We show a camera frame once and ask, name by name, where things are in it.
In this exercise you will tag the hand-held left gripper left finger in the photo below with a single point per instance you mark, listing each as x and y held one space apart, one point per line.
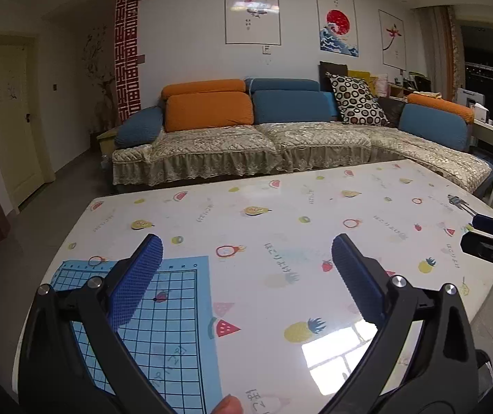
136 280

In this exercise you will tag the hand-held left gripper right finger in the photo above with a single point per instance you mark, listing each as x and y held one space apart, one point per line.
356 276

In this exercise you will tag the person's left hand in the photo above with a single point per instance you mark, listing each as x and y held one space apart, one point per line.
228 406

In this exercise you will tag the blue grid board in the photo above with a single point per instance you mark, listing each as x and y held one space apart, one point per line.
177 310

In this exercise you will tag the blue corner cushion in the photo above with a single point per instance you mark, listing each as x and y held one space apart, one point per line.
434 127

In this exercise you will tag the white box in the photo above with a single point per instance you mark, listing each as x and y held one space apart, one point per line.
472 103

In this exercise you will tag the orange corner cushion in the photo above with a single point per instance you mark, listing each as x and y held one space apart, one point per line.
440 105

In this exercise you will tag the sofa with beige quilted cover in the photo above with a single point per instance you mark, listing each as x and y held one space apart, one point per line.
315 142

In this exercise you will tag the dark brown pillow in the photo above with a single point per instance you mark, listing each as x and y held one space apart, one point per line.
393 110

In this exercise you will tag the blue bolster cushion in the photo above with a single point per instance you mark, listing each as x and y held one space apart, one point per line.
138 127

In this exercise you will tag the wooden shelf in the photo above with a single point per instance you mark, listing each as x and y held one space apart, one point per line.
397 90

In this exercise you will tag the pink pillow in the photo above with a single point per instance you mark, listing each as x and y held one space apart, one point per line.
382 84

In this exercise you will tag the circle-patterned pillow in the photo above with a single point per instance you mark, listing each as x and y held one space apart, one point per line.
358 99

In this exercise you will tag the patterned curtain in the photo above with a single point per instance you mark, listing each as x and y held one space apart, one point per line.
442 51

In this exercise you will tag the blue back cushion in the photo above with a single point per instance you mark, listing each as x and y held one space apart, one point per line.
291 108

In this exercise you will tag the orange back cushion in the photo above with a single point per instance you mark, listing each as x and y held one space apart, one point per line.
209 112

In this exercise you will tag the yellow pillow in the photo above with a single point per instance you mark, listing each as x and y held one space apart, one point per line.
360 75

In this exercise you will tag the pale yellow door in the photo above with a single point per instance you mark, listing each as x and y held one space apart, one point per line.
15 125

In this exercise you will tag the orange headrest cushion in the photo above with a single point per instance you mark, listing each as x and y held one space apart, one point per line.
203 88

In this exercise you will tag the blue headrest cushion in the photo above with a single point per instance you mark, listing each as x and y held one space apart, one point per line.
283 85

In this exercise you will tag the black-brown pillow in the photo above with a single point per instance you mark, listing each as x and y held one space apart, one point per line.
332 69

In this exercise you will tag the tree branch wall decal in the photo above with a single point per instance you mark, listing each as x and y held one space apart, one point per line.
97 77

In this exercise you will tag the red flower wall poster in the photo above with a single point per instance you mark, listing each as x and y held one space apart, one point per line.
391 39

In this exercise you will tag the red paper-cut wall decoration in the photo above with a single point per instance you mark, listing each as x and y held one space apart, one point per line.
126 51

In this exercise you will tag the white wall outlet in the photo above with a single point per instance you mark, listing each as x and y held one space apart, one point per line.
266 49

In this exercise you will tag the red sun wave wall poster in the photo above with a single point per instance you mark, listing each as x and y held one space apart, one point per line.
337 23

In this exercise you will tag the red fish wall poster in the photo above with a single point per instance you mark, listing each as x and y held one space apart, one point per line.
253 11

